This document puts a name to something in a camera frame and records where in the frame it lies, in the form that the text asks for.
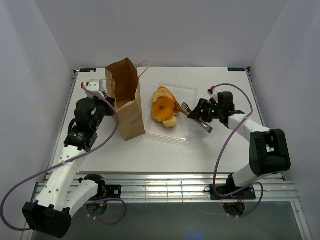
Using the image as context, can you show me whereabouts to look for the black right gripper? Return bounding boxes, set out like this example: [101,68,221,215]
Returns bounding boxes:
[187,98,223,124]

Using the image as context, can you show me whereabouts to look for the metal serving tongs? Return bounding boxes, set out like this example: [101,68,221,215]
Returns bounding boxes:
[180,102,213,134]

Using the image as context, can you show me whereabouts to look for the orange bread wedge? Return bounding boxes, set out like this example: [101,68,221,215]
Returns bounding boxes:
[172,95,181,116]

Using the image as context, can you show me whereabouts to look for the brown paper bag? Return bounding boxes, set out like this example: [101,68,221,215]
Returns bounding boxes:
[104,58,146,141]

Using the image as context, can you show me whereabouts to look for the small tan bread roll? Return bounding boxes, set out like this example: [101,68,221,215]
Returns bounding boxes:
[162,115,178,129]

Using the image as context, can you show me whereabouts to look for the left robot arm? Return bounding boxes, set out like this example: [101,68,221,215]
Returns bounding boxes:
[22,96,115,239]

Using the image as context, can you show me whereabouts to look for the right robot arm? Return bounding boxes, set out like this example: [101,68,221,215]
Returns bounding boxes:
[187,91,291,199]

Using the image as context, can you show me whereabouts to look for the curved croissant bread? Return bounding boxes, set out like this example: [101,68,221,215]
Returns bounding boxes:
[151,88,174,103]

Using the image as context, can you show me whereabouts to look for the blue label sticker left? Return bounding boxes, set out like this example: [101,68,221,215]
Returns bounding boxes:
[79,68,97,73]

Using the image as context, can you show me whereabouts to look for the blue label sticker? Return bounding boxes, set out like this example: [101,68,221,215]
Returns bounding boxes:
[79,68,97,73]
[227,67,246,72]

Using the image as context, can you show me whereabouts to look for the blue label sticker right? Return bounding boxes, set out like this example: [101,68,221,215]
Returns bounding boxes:
[227,67,246,72]

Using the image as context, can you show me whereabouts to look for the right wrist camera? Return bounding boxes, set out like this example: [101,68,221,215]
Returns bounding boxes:
[207,85,218,103]

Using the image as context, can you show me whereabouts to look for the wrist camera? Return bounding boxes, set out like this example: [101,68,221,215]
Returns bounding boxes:
[81,79,104,99]
[207,85,218,103]

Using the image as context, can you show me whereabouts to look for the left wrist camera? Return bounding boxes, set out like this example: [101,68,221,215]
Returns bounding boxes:
[81,79,104,99]

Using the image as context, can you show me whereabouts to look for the large orange ring bread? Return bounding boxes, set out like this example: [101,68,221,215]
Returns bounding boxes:
[151,97,175,122]

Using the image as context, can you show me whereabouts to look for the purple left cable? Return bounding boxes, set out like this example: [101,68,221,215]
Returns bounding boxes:
[0,86,128,232]

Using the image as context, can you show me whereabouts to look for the aluminium frame rail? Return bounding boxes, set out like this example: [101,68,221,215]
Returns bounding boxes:
[30,172,301,204]

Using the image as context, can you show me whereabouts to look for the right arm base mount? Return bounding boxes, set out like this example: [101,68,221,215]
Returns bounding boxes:
[204,184,256,217]

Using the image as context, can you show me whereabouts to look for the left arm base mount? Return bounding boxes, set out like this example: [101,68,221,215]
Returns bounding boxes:
[85,185,122,217]

